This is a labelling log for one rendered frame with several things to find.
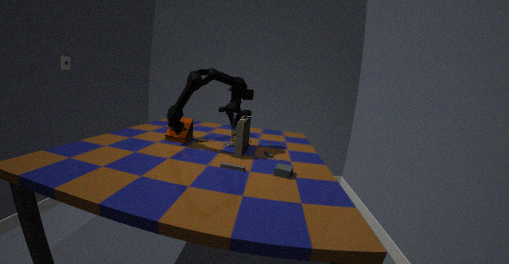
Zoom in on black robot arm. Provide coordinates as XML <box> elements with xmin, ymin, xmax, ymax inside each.
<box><xmin>166</xmin><ymin>68</ymin><xmax>254</xmax><ymax>132</ymax></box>

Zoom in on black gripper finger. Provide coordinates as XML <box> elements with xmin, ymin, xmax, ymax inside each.
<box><xmin>226</xmin><ymin>113</ymin><xmax>234</xmax><ymax>123</ymax></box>
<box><xmin>235</xmin><ymin>115</ymin><xmax>243</xmax><ymax>126</ymax></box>

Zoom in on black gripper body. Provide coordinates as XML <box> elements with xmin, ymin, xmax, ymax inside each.
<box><xmin>218</xmin><ymin>99</ymin><xmax>251</xmax><ymax>116</ymax></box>

